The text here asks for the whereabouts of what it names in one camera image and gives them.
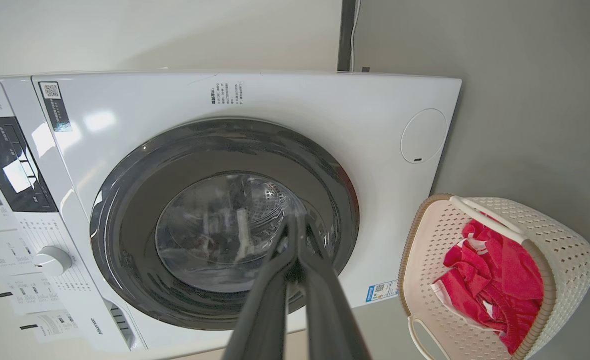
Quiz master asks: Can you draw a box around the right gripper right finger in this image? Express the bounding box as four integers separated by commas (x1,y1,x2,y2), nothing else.
300,215,371,360

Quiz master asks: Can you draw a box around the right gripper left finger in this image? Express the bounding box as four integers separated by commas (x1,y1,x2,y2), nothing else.
223,216,299,360

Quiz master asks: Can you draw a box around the cream perforated laundry basket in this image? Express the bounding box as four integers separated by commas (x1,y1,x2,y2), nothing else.
398,193,590,360

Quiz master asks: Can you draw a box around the blue energy label sticker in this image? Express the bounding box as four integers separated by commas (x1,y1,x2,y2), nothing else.
366,280,399,304

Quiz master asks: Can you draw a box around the dark round washer door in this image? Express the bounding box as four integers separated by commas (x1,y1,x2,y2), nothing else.
89,117,360,331

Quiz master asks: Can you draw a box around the red and white garment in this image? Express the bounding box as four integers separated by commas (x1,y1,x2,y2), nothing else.
432,217,545,355

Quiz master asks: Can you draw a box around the round white filter cover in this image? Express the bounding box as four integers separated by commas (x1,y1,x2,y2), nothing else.
401,108,448,164

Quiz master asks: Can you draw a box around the white front-load washing machine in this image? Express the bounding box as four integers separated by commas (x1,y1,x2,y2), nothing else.
0,70,463,360

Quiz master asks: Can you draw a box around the printed paper sheet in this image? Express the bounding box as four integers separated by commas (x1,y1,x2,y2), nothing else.
22,310,81,344
0,230,33,278
0,272,68,316

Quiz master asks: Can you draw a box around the small warning text label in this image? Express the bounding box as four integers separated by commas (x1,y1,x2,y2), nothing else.
211,81,245,106

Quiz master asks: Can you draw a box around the white washer control knob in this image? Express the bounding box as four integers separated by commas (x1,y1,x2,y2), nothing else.
34,245,74,277

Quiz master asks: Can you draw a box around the black QR label sticker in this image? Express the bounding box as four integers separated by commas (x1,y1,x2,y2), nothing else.
38,81,73,132

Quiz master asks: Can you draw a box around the black washer display panel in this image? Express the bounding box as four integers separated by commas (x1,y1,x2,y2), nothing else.
0,116,58,214

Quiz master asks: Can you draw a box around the white floor cable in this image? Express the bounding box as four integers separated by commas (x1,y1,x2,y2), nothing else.
350,0,361,72

